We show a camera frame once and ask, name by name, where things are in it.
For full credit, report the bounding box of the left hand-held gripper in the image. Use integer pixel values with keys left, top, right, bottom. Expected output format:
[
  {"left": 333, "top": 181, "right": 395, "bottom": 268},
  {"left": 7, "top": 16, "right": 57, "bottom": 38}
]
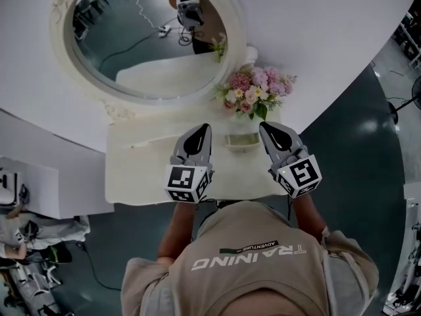
[{"left": 163, "top": 122, "right": 215, "bottom": 205}]

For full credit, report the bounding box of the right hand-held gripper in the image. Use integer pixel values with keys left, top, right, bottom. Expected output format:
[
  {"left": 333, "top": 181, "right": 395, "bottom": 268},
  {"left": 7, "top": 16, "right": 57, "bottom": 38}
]
[{"left": 259, "top": 120, "right": 323, "bottom": 199}]

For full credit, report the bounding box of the white dressing table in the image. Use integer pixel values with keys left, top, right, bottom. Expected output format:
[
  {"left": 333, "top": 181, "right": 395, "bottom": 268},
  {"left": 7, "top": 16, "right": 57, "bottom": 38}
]
[{"left": 105, "top": 110, "right": 299, "bottom": 205}]

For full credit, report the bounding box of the person's right forearm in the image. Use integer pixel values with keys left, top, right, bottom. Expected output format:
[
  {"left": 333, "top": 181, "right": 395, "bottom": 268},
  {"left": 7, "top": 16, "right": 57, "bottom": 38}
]
[{"left": 291, "top": 191, "right": 330, "bottom": 240}]

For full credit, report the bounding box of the person's left forearm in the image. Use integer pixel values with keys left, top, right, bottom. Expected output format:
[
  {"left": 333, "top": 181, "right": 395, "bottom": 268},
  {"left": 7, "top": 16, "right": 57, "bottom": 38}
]
[{"left": 157, "top": 199, "right": 198, "bottom": 259}]

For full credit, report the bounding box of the pink flower bouquet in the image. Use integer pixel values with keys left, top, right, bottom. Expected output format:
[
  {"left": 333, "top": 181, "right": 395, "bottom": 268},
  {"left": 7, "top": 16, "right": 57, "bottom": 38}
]
[{"left": 213, "top": 65, "right": 299, "bottom": 121}]

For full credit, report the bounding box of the oval white framed mirror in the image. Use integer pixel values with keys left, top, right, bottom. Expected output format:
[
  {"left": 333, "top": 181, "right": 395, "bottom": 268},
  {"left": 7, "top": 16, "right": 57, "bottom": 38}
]
[{"left": 49, "top": 0, "right": 259, "bottom": 124}]

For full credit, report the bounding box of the black standing fan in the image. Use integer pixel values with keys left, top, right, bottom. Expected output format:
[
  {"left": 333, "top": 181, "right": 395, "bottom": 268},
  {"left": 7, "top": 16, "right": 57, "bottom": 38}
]
[{"left": 387, "top": 77, "right": 421, "bottom": 124}]

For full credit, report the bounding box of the person's beige t-shirt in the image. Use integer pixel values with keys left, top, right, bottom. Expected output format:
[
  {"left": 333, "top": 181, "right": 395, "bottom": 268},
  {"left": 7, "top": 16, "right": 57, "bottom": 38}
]
[{"left": 120, "top": 199, "right": 380, "bottom": 316}]

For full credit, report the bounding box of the black green office chair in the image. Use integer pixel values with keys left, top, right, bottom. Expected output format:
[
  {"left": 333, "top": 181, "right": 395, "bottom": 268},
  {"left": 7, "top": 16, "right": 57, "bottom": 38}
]
[{"left": 41, "top": 244, "right": 73, "bottom": 285}]

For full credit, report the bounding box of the white box device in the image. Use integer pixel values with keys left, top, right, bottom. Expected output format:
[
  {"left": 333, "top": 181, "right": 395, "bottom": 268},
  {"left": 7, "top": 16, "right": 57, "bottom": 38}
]
[{"left": 0, "top": 171, "right": 20, "bottom": 206}]

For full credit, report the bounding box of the grey shoulder strap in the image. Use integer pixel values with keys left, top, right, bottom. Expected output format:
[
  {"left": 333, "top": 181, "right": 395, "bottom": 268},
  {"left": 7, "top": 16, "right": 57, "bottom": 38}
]
[{"left": 319, "top": 226, "right": 335, "bottom": 316}]

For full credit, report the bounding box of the black floor cable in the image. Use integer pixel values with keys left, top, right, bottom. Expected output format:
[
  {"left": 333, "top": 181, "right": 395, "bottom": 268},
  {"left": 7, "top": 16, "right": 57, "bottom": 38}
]
[{"left": 76, "top": 241, "right": 123, "bottom": 292}]

